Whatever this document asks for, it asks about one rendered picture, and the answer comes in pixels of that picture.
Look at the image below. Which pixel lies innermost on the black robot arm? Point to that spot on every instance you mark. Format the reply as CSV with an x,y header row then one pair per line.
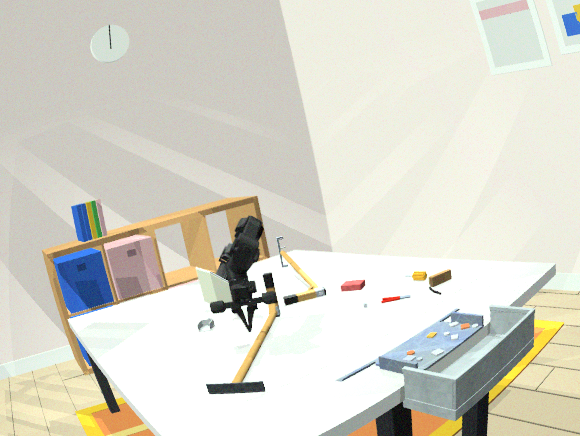
x,y
240,257

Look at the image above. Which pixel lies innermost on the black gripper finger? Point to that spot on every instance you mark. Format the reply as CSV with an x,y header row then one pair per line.
x,y
250,312
239,311

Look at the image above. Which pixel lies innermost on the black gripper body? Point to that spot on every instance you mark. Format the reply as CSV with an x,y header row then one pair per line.
x,y
220,306

